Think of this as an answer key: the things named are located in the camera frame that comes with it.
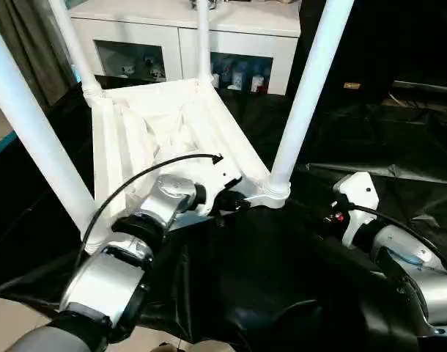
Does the white plastic table top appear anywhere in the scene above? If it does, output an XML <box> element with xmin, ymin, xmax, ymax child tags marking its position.
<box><xmin>81</xmin><ymin>76</ymin><xmax>293</xmax><ymax>257</ymax></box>

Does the white plastic table leg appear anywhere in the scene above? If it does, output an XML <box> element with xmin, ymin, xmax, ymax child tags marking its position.
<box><xmin>269</xmin><ymin>0</ymin><xmax>356</xmax><ymax>196</ymax></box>
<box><xmin>0</xmin><ymin>14</ymin><xmax>100</xmax><ymax>240</ymax></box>
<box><xmin>195</xmin><ymin>0</ymin><xmax>215</xmax><ymax>89</ymax></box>
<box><xmin>46</xmin><ymin>0</ymin><xmax>103</xmax><ymax>99</ymax></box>

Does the black plastic mat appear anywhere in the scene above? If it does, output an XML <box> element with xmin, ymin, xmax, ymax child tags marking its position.
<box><xmin>0</xmin><ymin>82</ymin><xmax>447</xmax><ymax>352</ymax></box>

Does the black box with yellow label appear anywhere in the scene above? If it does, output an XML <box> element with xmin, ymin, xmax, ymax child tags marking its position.
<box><xmin>288</xmin><ymin>0</ymin><xmax>396</xmax><ymax>107</ymax></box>

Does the white glass-door cabinet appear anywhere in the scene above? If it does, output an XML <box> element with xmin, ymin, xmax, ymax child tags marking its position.
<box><xmin>68</xmin><ymin>0</ymin><xmax>302</xmax><ymax>96</ymax></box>

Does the grey-brown curtain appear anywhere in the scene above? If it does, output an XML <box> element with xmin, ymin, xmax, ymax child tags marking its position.
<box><xmin>0</xmin><ymin>0</ymin><xmax>76</xmax><ymax>109</ymax></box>

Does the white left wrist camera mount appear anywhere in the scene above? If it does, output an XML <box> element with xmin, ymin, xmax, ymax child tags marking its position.
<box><xmin>199</xmin><ymin>155</ymin><xmax>243</xmax><ymax>217</ymax></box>

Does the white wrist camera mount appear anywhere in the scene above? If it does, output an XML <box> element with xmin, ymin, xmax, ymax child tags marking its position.
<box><xmin>199</xmin><ymin>155</ymin><xmax>243</xmax><ymax>217</ymax></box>
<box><xmin>332</xmin><ymin>171</ymin><xmax>379</xmax><ymax>251</ymax></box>

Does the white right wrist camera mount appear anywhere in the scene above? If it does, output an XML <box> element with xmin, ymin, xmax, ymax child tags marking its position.
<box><xmin>332</xmin><ymin>171</ymin><xmax>379</xmax><ymax>251</ymax></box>

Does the dark metal rail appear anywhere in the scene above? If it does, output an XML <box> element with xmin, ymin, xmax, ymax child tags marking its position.
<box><xmin>391</xmin><ymin>80</ymin><xmax>447</xmax><ymax>95</ymax></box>

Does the teal plastic frame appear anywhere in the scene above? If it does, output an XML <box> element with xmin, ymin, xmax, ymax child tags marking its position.
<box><xmin>0</xmin><ymin>133</ymin><xmax>18</xmax><ymax>158</ymax></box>

